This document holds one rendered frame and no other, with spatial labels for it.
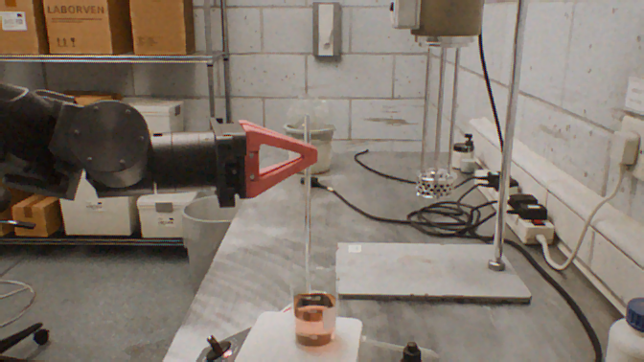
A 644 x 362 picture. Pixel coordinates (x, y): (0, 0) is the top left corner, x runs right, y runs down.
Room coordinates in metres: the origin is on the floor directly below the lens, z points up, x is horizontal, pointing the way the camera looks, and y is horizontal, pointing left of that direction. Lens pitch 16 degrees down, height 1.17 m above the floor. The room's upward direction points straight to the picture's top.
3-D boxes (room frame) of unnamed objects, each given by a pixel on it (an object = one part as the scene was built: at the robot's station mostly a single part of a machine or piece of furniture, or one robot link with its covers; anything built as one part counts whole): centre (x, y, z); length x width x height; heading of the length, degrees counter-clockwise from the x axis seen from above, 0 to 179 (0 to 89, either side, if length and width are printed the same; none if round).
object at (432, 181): (0.87, -0.19, 1.02); 0.07 x 0.07 x 0.25
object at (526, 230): (1.18, -0.42, 0.77); 0.40 x 0.06 x 0.04; 178
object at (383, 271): (0.87, -0.18, 0.76); 0.30 x 0.20 x 0.01; 88
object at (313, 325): (0.53, 0.01, 0.87); 0.06 x 0.05 x 0.08; 68
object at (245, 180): (0.53, 0.05, 1.04); 0.09 x 0.07 x 0.07; 104
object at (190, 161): (0.51, 0.12, 1.04); 0.10 x 0.07 x 0.07; 14
